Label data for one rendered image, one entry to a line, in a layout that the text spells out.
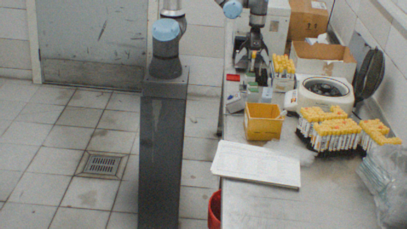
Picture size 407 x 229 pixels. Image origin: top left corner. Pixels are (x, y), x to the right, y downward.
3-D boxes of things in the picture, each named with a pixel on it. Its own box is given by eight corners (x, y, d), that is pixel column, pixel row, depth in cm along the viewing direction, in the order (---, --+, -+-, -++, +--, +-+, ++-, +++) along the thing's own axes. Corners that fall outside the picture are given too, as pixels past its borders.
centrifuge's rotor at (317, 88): (305, 90, 226) (308, 76, 222) (340, 96, 224) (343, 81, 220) (304, 105, 212) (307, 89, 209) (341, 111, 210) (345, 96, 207)
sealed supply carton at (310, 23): (284, 24, 328) (289, -4, 320) (320, 29, 326) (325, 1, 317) (284, 40, 301) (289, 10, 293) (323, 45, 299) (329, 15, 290)
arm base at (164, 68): (144, 76, 221) (143, 56, 216) (155, 63, 234) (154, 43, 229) (177, 81, 218) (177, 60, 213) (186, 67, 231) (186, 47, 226)
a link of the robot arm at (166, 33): (148, 55, 217) (148, 25, 210) (156, 44, 228) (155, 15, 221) (175, 58, 215) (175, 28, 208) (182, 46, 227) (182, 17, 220)
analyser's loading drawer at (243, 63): (234, 53, 270) (235, 43, 268) (246, 54, 270) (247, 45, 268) (234, 67, 252) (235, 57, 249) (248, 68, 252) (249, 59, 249)
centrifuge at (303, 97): (284, 94, 233) (289, 69, 228) (349, 104, 229) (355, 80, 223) (281, 117, 212) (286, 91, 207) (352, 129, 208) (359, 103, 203)
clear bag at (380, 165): (347, 166, 183) (359, 121, 174) (390, 163, 187) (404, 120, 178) (383, 211, 161) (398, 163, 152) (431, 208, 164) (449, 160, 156)
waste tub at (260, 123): (241, 123, 205) (244, 102, 200) (274, 125, 206) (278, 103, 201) (246, 140, 193) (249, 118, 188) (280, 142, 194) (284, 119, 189)
